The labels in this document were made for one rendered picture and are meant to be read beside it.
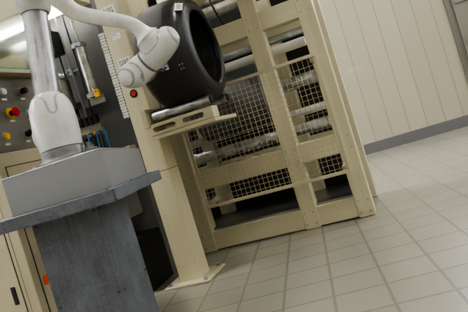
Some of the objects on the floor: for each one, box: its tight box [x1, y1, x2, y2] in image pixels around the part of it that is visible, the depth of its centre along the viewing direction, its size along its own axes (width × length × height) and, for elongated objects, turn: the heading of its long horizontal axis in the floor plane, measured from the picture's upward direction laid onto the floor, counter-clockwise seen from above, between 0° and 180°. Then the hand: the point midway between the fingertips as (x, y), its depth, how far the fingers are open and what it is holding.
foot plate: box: [164, 263, 226, 291], centre depth 274 cm, size 27×27×2 cm
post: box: [82, 0, 210, 282], centre depth 273 cm, size 13×13×250 cm
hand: (164, 67), depth 231 cm, fingers closed
